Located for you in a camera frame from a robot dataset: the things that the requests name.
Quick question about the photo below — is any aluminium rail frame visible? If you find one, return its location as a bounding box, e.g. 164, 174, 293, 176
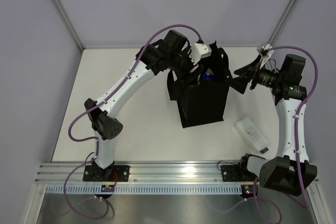
35, 162, 255, 185

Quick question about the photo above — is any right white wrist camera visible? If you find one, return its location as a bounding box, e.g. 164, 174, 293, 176
257, 44, 273, 68

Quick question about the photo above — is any black canvas bag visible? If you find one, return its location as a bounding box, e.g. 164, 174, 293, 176
167, 42, 232, 128

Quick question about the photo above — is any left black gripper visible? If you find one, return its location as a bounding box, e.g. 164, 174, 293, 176
167, 46, 203, 86

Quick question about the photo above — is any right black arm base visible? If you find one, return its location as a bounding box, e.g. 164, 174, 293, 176
220, 165, 251, 182

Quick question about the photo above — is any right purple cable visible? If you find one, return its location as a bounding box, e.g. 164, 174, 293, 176
209, 45, 320, 221

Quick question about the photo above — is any orange blue spray bottle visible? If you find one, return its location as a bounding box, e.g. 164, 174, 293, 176
202, 68, 214, 81

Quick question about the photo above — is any white clear bottle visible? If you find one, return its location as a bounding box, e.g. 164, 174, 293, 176
234, 117, 270, 154

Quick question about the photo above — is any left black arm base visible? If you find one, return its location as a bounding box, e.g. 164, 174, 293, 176
82, 165, 130, 182

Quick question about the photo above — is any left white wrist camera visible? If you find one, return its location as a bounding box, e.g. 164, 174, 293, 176
189, 43, 212, 66

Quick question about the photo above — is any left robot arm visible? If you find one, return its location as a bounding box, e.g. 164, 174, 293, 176
85, 30, 212, 182

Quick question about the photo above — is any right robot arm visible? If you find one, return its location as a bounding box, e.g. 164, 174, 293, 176
229, 54, 317, 196

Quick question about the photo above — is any white slotted cable duct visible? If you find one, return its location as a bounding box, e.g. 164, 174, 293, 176
46, 184, 242, 195

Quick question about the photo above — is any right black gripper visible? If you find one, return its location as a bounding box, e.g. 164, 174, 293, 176
226, 55, 285, 95

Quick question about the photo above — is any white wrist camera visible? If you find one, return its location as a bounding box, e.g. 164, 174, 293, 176
189, 43, 212, 66
257, 44, 273, 68

